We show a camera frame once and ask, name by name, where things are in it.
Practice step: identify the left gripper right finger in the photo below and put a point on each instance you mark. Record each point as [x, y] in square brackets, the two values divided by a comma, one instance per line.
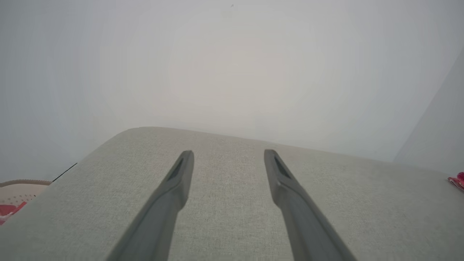
[311, 235]

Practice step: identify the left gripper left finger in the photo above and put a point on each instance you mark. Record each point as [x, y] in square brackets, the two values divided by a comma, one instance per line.
[152, 232]

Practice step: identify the red garment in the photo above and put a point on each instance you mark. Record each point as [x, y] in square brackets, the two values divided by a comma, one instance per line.
[458, 181]

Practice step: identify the beige perforated laundry basket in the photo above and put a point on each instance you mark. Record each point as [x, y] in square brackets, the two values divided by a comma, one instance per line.
[18, 192]

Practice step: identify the red cloth in basket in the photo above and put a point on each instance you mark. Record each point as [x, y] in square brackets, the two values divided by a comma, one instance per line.
[7, 209]

